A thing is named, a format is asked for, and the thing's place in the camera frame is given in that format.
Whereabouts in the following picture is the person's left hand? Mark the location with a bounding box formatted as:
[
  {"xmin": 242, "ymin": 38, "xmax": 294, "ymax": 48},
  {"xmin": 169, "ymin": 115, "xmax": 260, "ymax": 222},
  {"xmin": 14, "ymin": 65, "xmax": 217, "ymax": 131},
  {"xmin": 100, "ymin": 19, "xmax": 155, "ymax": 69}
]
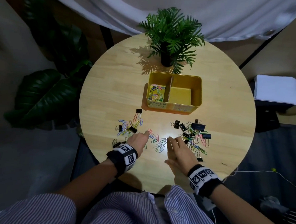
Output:
[{"xmin": 126, "ymin": 129, "xmax": 150, "ymax": 159}]

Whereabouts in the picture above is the person's right hand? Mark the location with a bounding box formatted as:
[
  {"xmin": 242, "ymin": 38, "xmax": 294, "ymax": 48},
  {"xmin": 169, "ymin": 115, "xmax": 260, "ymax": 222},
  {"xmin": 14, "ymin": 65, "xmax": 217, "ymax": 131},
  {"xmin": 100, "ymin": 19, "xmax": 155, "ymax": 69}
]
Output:
[{"xmin": 164, "ymin": 136, "xmax": 202, "ymax": 178}]

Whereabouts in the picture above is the person's left forearm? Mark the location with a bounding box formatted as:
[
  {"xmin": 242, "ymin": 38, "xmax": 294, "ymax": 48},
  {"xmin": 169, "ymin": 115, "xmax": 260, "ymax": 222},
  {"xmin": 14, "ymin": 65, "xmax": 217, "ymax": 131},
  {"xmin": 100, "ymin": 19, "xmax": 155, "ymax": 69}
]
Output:
[{"xmin": 54, "ymin": 156, "xmax": 118, "ymax": 214}]

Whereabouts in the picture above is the person's right forearm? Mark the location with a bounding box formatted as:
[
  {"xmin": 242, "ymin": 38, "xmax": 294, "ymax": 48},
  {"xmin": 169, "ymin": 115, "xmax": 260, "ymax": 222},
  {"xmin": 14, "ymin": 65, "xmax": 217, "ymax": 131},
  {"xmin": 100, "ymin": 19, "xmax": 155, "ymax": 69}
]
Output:
[{"xmin": 207, "ymin": 183, "xmax": 296, "ymax": 224}]

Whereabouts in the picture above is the pile of coloured paper clips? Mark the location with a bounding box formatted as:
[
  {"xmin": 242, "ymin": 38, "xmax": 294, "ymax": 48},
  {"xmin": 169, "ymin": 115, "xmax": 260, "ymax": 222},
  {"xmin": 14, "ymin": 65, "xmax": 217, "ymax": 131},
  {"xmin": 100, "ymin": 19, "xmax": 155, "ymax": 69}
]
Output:
[
  {"xmin": 168, "ymin": 120, "xmax": 210, "ymax": 156},
  {"xmin": 144, "ymin": 128, "xmax": 169, "ymax": 154},
  {"xmin": 116, "ymin": 113, "xmax": 144, "ymax": 139},
  {"xmin": 148, "ymin": 83, "xmax": 166, "ymax": 102}
]

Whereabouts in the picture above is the black wristband with marker tags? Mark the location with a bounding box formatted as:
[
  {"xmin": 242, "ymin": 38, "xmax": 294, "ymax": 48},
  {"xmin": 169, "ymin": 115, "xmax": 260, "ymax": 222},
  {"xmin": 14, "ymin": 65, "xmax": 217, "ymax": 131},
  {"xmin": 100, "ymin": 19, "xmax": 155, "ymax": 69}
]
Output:
[
  {"xmin": 186, "ymin": 164, "xmax": 224, "ymax": 199},
  {"xmin": 105, "ymin": 142, "xmax": 139, "ymax": 179}
]

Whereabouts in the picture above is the scatter of black binder clips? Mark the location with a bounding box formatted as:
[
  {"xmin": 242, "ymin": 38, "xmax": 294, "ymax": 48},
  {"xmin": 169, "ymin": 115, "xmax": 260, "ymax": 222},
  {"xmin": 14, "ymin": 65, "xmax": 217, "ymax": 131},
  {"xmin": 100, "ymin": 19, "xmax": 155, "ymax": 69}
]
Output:
[{"xmin": 171, "ymin": 118, "xmax": 213, "ymax": 163}]

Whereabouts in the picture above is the yellow metal box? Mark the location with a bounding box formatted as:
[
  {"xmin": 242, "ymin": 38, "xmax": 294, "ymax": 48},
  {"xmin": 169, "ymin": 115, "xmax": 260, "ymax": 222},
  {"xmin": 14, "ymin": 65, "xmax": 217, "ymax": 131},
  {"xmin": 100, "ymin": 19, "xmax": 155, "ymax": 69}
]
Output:
[{"xmin": 145, "ymin": 71, "xmax": 204, "ymax": 114}]

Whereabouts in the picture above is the blue striped shirt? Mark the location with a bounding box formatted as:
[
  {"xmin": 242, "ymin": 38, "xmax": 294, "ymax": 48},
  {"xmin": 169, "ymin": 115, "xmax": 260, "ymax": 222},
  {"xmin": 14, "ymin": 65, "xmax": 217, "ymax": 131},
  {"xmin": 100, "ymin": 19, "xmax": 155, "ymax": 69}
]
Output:
[{"xmin": 0, "ymin": 174, "xmax": 232, "ymax": 224}]

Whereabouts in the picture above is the black plant pot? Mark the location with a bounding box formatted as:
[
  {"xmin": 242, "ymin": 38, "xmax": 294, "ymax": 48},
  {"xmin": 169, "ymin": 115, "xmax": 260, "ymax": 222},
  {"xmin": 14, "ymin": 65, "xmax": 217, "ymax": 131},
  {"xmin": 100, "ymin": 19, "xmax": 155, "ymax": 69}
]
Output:
[{"xmin": 160, "ymin": 45, "xmax": 174, "ymax": 68}]

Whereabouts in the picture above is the dark storage box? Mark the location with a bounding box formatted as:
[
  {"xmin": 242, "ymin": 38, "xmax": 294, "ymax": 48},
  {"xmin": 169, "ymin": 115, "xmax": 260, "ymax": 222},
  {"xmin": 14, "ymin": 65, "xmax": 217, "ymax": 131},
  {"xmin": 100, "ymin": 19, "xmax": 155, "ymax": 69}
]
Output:
[{"xmin": 246, "ymin": 81, "xmax": 296, "ymax": 136}]

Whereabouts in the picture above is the grey crumpled cloth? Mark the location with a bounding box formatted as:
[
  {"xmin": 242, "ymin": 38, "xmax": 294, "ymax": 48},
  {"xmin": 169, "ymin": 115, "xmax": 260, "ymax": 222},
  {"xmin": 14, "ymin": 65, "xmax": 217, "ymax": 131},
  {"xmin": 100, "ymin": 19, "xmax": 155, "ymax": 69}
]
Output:
[{"xmin": 259, "ymin": 195, "xmax": 290, "ymax": 215}]

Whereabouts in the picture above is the brown cardboard box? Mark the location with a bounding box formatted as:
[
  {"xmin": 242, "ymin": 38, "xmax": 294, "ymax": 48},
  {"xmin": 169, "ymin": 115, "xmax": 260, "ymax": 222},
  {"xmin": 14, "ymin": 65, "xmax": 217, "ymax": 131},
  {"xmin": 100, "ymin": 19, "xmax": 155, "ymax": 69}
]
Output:
[{"xmin": 275, "ymin": 104, "xmax": 296, "ymax": 126}]

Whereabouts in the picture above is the green artificial fern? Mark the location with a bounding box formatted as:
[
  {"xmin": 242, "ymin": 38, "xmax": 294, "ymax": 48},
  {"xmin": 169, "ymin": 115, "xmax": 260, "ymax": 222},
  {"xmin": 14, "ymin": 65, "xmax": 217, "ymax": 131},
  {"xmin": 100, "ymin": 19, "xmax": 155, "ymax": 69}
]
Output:
[{"xmin": 136, "ymin": 5, "xmax": 208, "ymax": 76}]

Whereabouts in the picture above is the white folded towel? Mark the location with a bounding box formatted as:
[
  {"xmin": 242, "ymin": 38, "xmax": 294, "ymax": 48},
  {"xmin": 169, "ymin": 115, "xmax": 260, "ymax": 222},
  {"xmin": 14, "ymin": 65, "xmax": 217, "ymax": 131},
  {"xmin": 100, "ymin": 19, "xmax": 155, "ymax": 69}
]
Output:
[{"xmin": 253, "ymin": 74, "xmax": 296, "ymax": 108}]

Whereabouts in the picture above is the large dark leafy plant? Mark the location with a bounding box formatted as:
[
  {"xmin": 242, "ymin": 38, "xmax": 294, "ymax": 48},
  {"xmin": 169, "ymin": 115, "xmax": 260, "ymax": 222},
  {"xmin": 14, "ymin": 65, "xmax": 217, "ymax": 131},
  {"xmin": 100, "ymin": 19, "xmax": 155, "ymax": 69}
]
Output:
[{"xmin": 3, "ymin": 0, "xmax": 97, "ymax": 133}]

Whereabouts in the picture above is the white curtain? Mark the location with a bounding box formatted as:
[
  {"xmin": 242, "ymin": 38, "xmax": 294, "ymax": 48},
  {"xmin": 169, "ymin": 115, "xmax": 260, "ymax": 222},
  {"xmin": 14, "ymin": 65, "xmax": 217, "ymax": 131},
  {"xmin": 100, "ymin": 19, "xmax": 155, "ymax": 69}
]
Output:
[{"xmin": 39, "ymin": 0, "xmax": 296, "ymax": 48}]

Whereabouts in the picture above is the white cable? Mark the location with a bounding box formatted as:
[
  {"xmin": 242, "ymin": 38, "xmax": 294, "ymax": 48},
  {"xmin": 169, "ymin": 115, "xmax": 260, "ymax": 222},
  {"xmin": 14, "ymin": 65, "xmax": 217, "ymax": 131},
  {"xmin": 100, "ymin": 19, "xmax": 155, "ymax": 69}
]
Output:
[{"xmin": 222, "ymin": 167, "xmax": 296, "ymax": 191}]

